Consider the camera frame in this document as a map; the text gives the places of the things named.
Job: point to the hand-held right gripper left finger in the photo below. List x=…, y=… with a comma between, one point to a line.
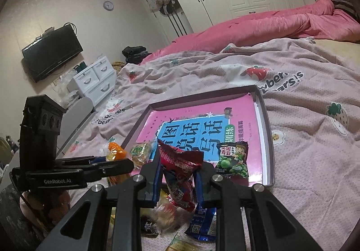
x=157, y=179

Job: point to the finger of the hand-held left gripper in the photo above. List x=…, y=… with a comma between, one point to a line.
x=112, y=168
x=81, y=160

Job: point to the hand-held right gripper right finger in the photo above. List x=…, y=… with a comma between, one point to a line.
x=199, y=186

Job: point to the orange snack packet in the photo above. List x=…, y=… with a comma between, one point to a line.
x=116, y=152

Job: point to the red snack packet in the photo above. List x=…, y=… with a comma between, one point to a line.
x=180, y=166

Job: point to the clear cookie packet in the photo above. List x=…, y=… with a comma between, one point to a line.
x=140, y=154

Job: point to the blue snack packet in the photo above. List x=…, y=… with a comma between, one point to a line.
x=201, y=222

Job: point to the yellow snack bar packet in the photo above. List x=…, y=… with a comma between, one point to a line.
x=180, y=245

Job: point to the pink shallow box tray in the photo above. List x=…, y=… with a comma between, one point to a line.
x=267, y=141

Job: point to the person's left forearm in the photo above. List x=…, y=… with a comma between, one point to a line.
x=53, y=206

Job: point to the clear yellow candy packet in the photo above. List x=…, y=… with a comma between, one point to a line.
x=166, y=213

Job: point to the grey bed footboard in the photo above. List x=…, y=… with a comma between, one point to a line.
x=76, y=121

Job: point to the green pea snack packet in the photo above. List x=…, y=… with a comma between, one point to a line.
x=233, y=161

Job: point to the dark brown snack packet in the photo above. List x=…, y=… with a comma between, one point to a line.
x=148, y=227

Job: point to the pink book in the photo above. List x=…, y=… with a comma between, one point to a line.
x=197, y=116

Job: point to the white drawer cabinet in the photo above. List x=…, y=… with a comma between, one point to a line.
x=94, y=79

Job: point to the dark cloth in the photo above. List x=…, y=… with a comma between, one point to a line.
x=14, y=220

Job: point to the brown plush toy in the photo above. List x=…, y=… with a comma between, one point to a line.
x=117, y=64

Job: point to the strawberry print bed sheet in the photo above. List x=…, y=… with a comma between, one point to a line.
x=295, y=127

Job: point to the pile of dark clothes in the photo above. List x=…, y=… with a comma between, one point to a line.
x=135, y=54

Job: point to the pink quilt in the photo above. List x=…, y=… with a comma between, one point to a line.
x=267, y=26

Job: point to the hanging items on door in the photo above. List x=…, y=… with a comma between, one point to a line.
x=163, y=0

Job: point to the beige mattress sheet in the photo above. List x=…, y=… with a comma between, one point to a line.
x=340, y=45

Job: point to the striped pillow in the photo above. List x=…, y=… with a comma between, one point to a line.
x=346, y=9

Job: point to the black wall television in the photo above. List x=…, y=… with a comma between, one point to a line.
x=52, y=52

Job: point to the round wall clock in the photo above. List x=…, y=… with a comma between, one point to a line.
x=108, y=5

